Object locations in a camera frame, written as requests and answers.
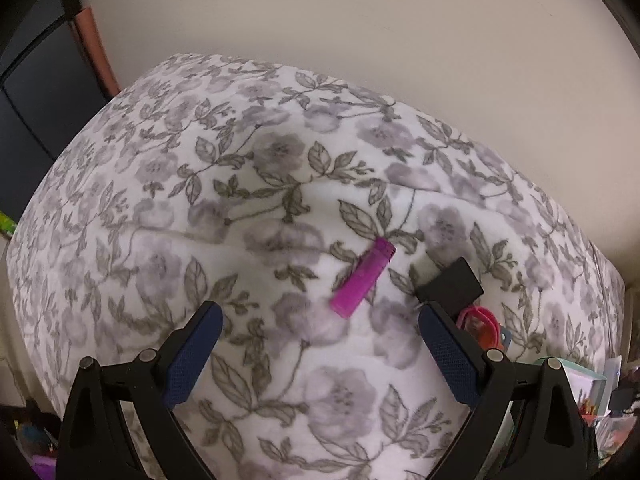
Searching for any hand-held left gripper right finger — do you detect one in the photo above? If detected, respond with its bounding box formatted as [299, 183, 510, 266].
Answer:
[417, 301, 598, 480]

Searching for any dark cabinet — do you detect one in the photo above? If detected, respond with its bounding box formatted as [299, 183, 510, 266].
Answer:
[0, 0, 121, 216]

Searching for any purple lighter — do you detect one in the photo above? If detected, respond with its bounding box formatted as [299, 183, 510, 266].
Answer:
[330, 237, 397, 318]

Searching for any black charger plug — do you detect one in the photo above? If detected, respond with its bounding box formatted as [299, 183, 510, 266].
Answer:
[415, 256, 485, 316]

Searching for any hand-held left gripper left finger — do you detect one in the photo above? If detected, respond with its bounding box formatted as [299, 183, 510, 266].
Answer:
[56, 300, 224, 480]

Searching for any teal box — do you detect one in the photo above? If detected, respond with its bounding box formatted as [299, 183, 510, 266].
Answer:
[532, 357, 608, 413]

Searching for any salmon pink board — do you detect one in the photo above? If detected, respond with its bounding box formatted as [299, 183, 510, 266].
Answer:
[74, 7, 122, 102]

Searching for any grey floral blanket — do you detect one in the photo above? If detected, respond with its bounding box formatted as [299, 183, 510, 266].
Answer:
[5, 52, 626, 480]

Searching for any pink toy watch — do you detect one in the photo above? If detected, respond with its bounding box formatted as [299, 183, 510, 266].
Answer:
[457, 306, 501, 353]

